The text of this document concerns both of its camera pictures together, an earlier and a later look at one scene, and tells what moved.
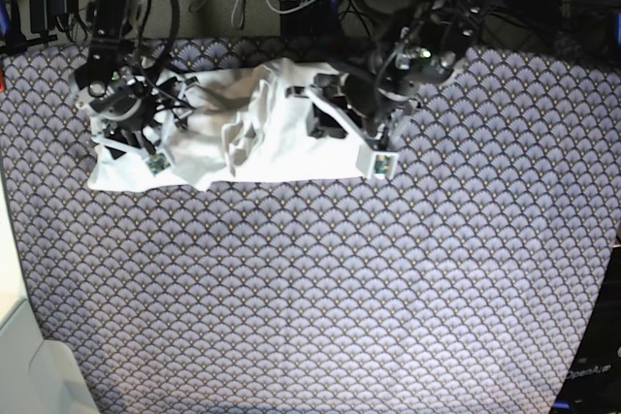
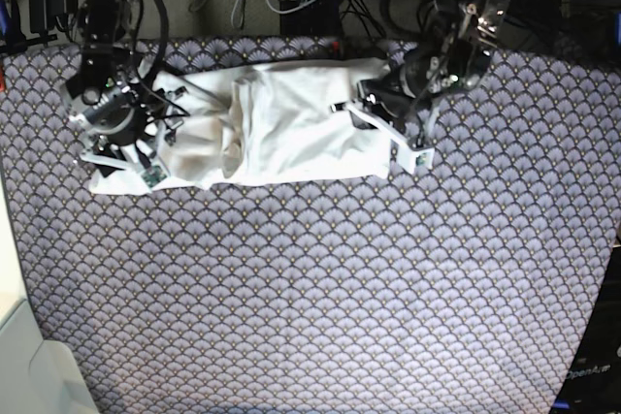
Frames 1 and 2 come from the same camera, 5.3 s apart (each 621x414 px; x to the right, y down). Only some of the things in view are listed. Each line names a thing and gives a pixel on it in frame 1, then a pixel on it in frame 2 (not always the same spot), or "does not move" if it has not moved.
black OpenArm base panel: x=594 y=386 does not move
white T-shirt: x=240 y=122 does not move
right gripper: x=372 y=112 → x=386 y=103
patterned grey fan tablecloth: x=474 y=281 does not move
